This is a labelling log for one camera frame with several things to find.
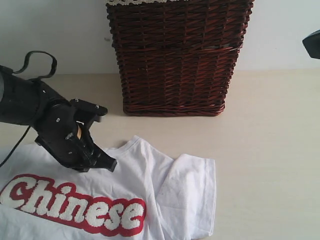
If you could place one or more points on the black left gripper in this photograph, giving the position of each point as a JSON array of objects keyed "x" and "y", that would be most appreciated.
[{"x": 69, "y": 141}]

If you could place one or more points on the white t-shirt red print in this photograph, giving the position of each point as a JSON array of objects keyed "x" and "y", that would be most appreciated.
[{"x": 149, "y": 196}]

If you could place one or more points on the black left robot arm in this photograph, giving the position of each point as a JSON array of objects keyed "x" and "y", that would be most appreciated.
[{"x": 22, "y": 102}]

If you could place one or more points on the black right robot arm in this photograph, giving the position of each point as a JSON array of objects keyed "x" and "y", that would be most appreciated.
[{"x": 312, "y": 44}]

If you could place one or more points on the dark red wicker basket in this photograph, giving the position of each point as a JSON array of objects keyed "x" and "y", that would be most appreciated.
[{"x": 177, "y": 58}]

